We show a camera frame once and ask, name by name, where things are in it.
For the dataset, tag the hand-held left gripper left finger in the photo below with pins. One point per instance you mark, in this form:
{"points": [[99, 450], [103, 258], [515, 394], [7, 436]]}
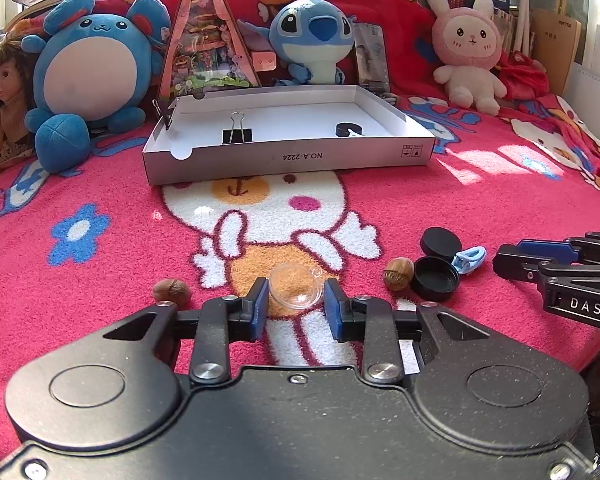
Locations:
{"points": [[260, 310]]}

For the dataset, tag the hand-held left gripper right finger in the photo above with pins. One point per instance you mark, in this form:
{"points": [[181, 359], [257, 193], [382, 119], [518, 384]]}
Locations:
{"points": [[332, 310]]}

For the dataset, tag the clear plastic dome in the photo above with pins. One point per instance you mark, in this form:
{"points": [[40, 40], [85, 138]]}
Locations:
{"points": [[295, 287]]}

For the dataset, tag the brown acorn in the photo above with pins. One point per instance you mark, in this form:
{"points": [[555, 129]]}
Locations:
{"points": [[171, 291], [398, 273]]}

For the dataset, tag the black round cap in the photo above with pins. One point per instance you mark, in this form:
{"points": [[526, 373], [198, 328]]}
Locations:
{"points": [[439, 242], [343, 130], [435, 280]]}

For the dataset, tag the large black binder clip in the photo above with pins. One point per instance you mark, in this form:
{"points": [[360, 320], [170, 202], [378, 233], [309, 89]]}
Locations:
{"points": [[237, 136]]}

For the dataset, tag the white cardboard box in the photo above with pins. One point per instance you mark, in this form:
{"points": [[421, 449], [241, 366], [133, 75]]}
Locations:
{"points": [[280, 115]]}

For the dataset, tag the pink printed blanket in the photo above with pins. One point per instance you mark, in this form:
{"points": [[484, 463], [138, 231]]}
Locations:
{"points": [[105, 260]]}

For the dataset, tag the red crumpled cloth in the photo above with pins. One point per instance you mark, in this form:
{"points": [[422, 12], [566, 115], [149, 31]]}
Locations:
{"points": [[522, 77]]}

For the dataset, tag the small black binder clip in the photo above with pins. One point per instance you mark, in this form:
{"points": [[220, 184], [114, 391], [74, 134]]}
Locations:
{"points": [[169, 120]]}

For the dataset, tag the pink bunny plush toy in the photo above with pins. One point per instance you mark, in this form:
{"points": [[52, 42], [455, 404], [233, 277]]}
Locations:
{"points": [[467, 40]]}

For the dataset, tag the white pipe rack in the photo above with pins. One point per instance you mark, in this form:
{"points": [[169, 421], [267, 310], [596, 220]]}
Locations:
{"points": [[522, 10]]}

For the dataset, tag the pink rectangular tag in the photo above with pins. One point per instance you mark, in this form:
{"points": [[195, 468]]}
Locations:
{"points": [[264, 61]]}

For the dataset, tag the clear plastic package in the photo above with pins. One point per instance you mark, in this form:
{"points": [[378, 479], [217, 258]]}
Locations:
{"points": [[372, 55]]}

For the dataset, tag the triangular pink toy pack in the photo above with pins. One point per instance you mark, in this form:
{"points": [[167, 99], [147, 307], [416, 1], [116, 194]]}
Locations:
{"points": [[205, 50]]}

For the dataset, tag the blue alien plush toy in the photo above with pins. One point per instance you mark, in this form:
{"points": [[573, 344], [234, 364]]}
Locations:
{"points": [[310, 35]]}

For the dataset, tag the round blue mouse plush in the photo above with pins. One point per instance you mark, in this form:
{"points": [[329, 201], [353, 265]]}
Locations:
{"points": [[85, 75]]}

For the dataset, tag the brown-haired doll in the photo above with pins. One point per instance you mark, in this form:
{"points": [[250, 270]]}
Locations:
{"points": [[5, 90]]}

